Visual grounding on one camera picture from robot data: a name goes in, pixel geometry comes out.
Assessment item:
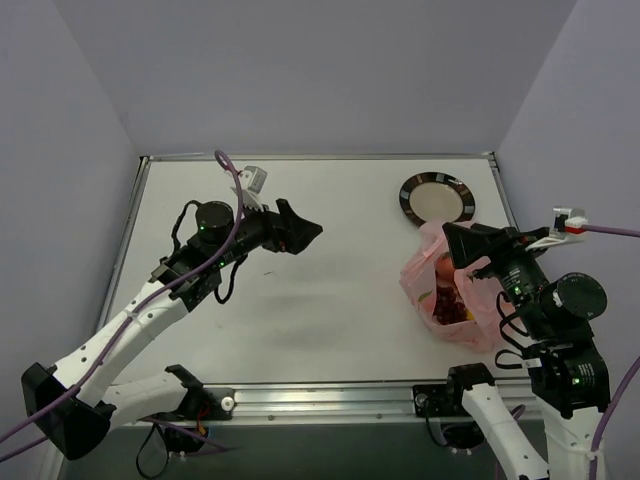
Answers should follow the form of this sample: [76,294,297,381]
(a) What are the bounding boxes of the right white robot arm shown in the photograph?
[443,222,611,479]

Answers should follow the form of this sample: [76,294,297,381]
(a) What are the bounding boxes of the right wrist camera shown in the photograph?
[526,206,588,251]

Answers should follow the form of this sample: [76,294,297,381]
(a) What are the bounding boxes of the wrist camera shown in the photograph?
[231,166,268,212]
[526,206,588,251]

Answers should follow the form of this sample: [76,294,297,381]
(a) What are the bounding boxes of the aluminium front rail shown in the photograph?
[204,382,546,426]

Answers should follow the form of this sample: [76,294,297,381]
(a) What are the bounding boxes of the fake peach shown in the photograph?
[435,252,455,282]

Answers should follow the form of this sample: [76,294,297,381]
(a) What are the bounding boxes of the pink plastic bag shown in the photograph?
[399,220,514,353]

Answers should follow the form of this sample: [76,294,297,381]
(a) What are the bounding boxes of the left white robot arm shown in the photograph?
[21,199,323,460]

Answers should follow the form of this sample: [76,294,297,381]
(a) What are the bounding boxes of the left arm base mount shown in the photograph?
[135,387,236,479]

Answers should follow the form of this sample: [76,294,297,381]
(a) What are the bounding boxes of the black rimmed plate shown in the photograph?
[398,172,476,227]

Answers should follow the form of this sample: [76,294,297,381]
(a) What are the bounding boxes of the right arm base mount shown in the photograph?
[412,383,487,455]

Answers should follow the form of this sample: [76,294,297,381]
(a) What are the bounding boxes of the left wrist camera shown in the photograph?
[231,166,268,212]

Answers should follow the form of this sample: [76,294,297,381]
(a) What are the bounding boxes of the fake red grape bunch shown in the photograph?
[433,284,472,325]

